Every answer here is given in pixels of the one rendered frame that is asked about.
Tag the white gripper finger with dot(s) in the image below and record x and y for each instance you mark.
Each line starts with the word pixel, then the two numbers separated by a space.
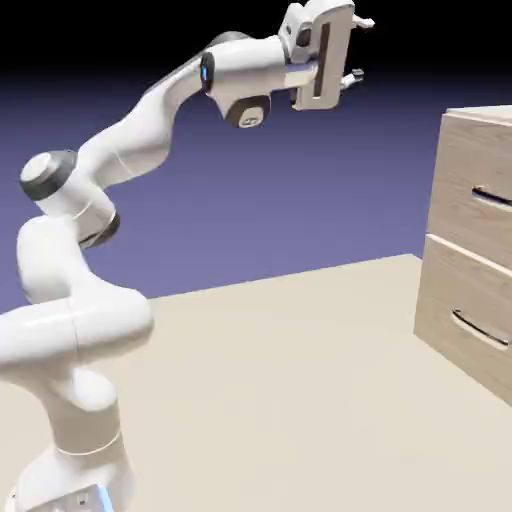
pixel 352 76
pixel 363 22

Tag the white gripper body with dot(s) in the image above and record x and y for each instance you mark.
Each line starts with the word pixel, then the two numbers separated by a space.
pixel 338 56

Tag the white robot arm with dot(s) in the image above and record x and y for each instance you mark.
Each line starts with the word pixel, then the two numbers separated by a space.
pixel 132 136

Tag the light wood drawer front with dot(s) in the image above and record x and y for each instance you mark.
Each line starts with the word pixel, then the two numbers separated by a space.
pixel 468 180
pixel 460 320

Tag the light wood cabinet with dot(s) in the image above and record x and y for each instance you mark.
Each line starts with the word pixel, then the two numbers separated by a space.
pixel 472 248

